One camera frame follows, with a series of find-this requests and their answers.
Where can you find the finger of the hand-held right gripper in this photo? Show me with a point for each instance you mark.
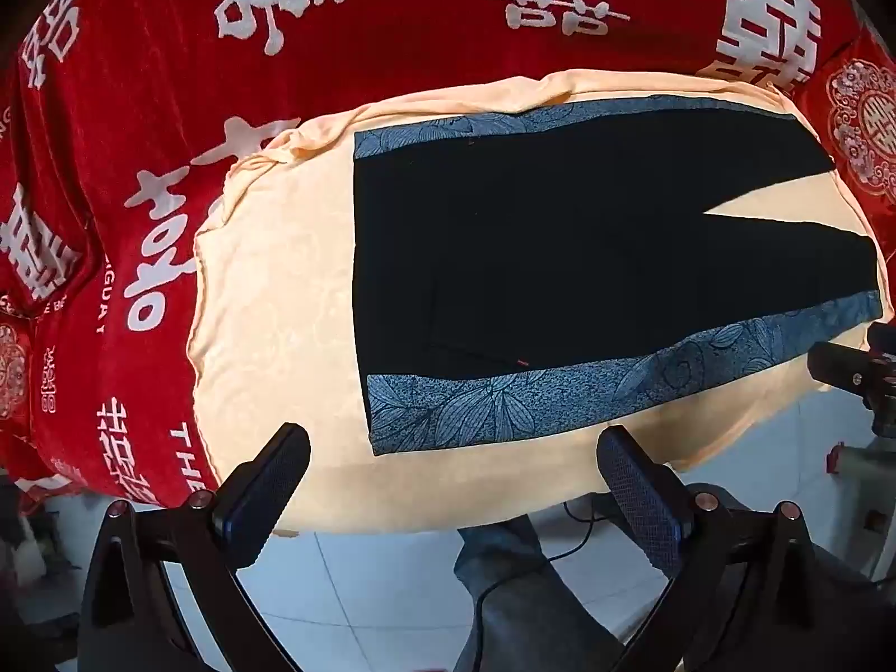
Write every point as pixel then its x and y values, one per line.
pixel 840 364

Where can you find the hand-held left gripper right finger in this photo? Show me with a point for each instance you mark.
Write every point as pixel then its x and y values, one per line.
pixel 640 497

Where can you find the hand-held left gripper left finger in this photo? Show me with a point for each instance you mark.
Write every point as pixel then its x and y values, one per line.
pixel 266 497

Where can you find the black pants with blue stripes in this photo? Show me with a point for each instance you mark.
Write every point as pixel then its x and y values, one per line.
pixel 525 259

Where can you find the person's leg in jeans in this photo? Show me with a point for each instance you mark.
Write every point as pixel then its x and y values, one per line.
pixel 518 602

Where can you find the cream cloth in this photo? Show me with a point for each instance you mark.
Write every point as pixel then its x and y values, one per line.
pixel 280 308

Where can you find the red patterned cushion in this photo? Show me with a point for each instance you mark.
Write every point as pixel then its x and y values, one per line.
pixel 864 126

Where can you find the red printed blanket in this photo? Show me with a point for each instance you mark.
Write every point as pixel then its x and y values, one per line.
pixel 140 70

